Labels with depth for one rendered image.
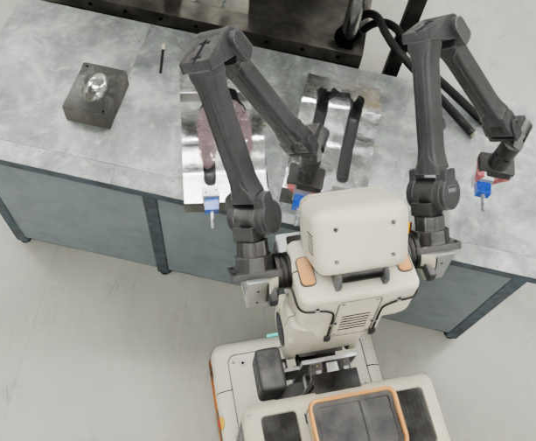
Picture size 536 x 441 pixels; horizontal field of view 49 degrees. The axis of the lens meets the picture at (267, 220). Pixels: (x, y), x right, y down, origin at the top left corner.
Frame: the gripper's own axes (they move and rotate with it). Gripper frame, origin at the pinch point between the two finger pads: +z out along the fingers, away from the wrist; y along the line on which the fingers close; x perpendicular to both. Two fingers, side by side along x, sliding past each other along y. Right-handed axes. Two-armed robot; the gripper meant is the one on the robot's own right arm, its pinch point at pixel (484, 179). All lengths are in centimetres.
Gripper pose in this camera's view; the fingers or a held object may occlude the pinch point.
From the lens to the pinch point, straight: 191.5
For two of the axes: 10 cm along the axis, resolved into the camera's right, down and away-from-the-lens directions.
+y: -9.8, -1.8, 0.1
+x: -1.6, 8.6, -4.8
